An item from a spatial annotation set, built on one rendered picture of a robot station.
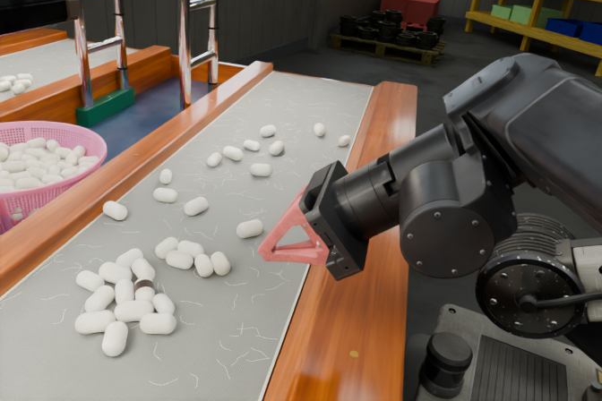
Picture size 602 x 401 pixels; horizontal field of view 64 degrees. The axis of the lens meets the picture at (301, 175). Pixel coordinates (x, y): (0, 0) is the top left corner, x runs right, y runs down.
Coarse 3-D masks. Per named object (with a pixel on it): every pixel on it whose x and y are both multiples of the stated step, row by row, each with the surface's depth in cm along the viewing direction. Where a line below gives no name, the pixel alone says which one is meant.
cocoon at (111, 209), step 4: (104, 204) 65; (108, 204) 65; (112, 204) 65; (116, 204) 65; (104, 208) 65; (108, 208) 65; (112, 208) 65; (116, 208) 64; (120, 208) 65; (124, 208) 65; (104, 212) 65; (108, 212) 65; (112, 212) 64; (116, 212) 64; (120, 212) 64; (124, 212) 65; (108, 216) 66; (112, 216) 65; (116, 216) 64; (120, 216) 64; (124, 216) 65
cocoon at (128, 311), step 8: (120, 304) 49; (128, 304) 49; (136, 304) 49; (144, 304) 49; (120, 312) 48; (128, 312) 48; (136, 312) 48; (144, 312) 49; (152, 312) 49; (120, 320) 48; (128, 320) 48; (136, 320) 49
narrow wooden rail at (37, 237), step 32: (256, 64) 137; (224, 96) 109; (160, 128) 89; (192, 128) 91; (128, 160) 76; (160, 160) 81; (64, 192) 66; (96, 192) 66; (32, 224) 59; (64, 224) 59; (0, 256) 53; (32, 256) 54; (0, 288) 50
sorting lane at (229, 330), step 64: (256, 128) 100; (128, 192) 72; (192, 192) 74; (256, 192) 76; (64, 256) 58; (256, 256) 61; (0, 320) 48; (64, 320) 49; (192, 320) 50; (256, 320) 51; (0, 384) 42; (64, 384) 42; (128, 384) 43; (192, 384) 43; (256, 384) 44
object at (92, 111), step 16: (80, 0) 98; (112, 0) 112; (80, 16) 99; (80, 32) 100; (80, 48) 102; (96, 48) 106; (80, 64) 103; (80, 80) 105; (112, 96) 116; (128, 96) 122; (80, 112) 107; (96, 112) 110; (112, 112) 116
